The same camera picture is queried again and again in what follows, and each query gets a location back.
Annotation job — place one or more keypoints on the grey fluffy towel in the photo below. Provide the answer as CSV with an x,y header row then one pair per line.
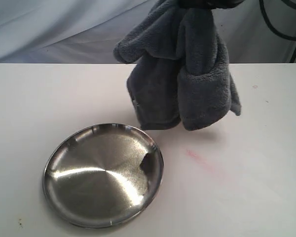
x,y
181,72

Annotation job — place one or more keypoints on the round stainless steel plate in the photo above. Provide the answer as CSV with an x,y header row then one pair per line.
x,y
103,176

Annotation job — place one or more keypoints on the white backdrop cloth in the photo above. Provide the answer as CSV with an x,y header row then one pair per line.
x,y
86,31

